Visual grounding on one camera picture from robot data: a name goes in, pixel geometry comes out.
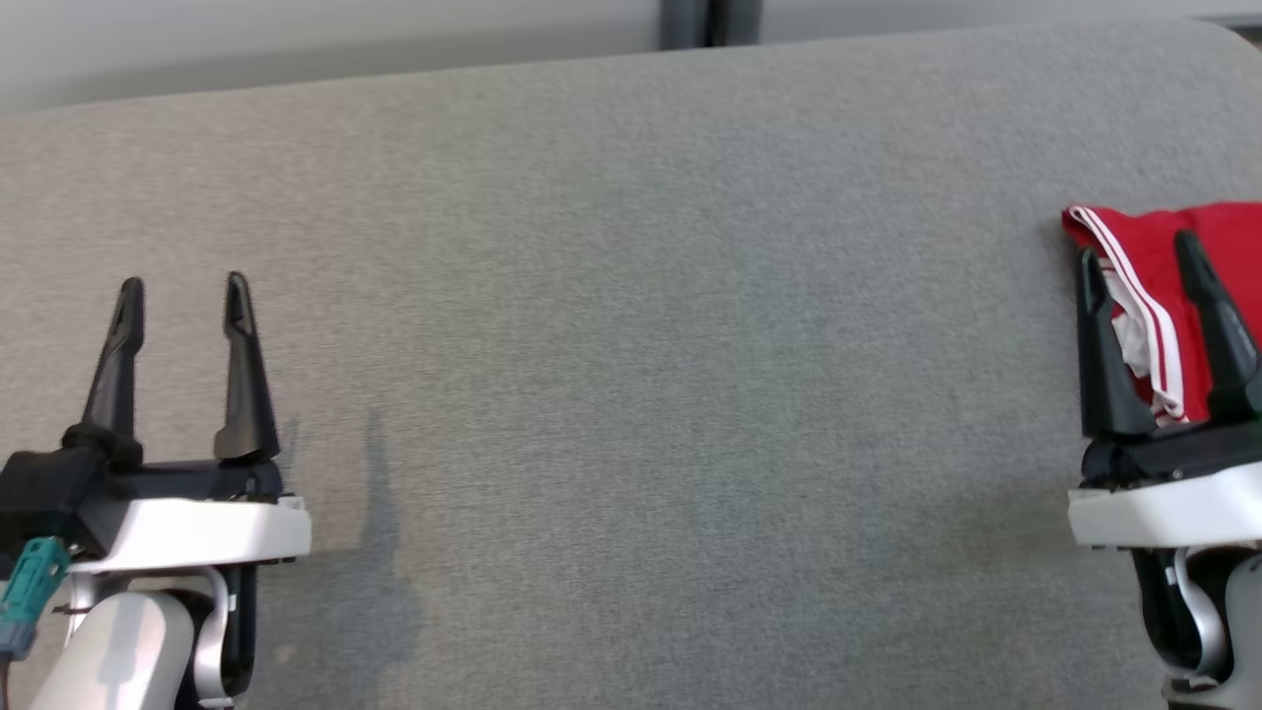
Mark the red white number jersey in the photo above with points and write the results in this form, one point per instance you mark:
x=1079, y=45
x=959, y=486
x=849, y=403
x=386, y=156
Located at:
x=1154, y=256

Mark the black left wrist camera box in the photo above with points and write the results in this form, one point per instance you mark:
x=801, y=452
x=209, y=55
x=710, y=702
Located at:
x=39, y=493

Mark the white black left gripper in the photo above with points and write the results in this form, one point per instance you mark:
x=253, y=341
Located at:
x=197, y=532

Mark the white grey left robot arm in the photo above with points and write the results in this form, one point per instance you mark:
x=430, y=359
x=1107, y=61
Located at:
x=118, y=651

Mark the grey partition post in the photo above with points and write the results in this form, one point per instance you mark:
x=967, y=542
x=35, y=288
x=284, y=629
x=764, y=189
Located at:
x=680, y=20

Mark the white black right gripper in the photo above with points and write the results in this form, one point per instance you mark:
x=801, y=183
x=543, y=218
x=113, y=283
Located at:
x=1173, y=503

